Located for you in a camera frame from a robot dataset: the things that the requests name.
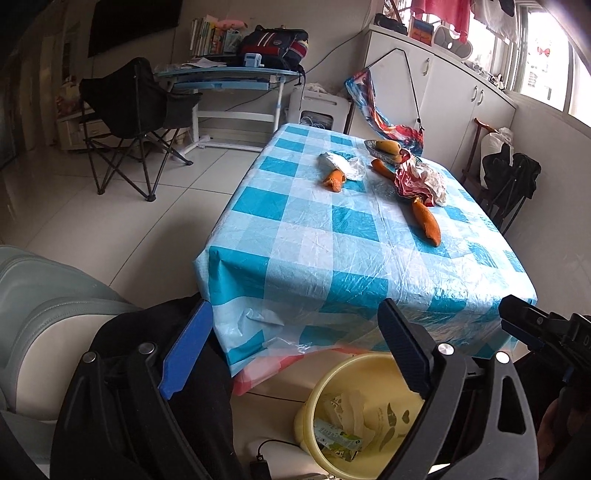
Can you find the red window decoration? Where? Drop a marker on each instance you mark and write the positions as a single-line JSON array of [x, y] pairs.
[[544, 50]]

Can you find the dark wooden chair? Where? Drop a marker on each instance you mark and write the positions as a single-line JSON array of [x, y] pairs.
[[471, 166]]

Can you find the white hanging garment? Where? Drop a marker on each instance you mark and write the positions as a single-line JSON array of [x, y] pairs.
[[489, 14]]

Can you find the white low television cabinet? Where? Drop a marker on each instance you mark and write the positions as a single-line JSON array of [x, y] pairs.
[[76, 131]]

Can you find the dark glass bowl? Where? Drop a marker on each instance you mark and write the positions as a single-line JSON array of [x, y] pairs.
[[369, 146]]

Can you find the dark striped backpack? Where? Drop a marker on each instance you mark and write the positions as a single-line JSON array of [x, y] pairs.
[[272, 48]]

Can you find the black shoes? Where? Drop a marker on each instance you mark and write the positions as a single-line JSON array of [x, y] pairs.
[[390, 23]]

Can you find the red white wrapper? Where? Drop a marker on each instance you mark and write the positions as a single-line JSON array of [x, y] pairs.
[[408, 180]]

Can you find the black wall television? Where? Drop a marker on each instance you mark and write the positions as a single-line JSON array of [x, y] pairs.
[[134, 23]]

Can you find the blue study desk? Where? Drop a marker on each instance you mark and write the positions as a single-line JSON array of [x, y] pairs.
[[221, 76]]

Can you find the blue white checked tablecloth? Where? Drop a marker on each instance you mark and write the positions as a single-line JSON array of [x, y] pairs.
[[300, 240]]

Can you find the yellow plastic bucket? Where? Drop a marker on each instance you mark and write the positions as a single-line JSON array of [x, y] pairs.
[[307, 415]]

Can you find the papers on desk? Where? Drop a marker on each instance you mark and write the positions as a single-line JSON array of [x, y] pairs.
[[203, 62]]

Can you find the grey green leather sofa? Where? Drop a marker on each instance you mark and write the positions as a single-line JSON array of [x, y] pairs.
[[46, 323]]

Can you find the pink red hanging garment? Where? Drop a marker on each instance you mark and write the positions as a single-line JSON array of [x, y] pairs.
[[445, 14]]

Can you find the person's right hand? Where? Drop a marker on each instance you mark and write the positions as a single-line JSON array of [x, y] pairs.
[[554, 429]]

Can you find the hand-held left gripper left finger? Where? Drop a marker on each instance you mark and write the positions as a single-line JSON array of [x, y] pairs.
[[184, 350]]

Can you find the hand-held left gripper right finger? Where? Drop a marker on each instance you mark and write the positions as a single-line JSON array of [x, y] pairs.
[[406, 346]]

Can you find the white plastic bag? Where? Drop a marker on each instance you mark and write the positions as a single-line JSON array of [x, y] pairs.
[[344, 164], [431, 182]]

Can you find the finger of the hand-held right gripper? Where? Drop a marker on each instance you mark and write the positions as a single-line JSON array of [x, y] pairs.
[[582, 325], [526, 316]]

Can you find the blue white pencil sharpener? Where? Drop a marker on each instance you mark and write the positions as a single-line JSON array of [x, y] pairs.
[[254, 61]]

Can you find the yellow mango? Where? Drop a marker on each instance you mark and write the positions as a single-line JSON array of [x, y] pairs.
[[388, 146]]

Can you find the clear plastic bottle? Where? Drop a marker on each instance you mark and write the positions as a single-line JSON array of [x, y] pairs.
[[337, 436]]

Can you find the white grey padded seat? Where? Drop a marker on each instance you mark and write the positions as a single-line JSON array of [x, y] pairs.
[[455, 41]]

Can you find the white plastic storage stool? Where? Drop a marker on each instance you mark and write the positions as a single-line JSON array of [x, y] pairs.
[[323, 106]]

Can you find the small white shoes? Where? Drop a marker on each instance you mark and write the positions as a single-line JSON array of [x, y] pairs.
[[489, 74]]

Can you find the orange blue box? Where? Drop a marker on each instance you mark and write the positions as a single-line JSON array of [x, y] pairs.
[[422, 30]]

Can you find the black folded chair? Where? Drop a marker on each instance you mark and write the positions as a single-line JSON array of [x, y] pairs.
[[517, 175]]

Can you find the white cloth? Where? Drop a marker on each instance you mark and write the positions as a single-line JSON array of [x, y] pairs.
[[316, 88]]

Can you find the row of books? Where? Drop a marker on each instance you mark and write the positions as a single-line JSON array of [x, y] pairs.
[[207, 37]]

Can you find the black folding camping chair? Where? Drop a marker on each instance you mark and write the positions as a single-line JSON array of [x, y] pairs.
[[120, 101]]

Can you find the pink plush toy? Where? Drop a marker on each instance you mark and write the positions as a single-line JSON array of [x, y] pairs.
[[231, 23]]

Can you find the window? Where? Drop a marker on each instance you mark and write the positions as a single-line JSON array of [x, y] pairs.
[[558, 55]]

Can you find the gift bag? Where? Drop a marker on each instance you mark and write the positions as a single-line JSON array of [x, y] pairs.
[[67, 97]]

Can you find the colourful printed hanging bag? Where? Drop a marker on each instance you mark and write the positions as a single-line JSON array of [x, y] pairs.
[[401, 134]]

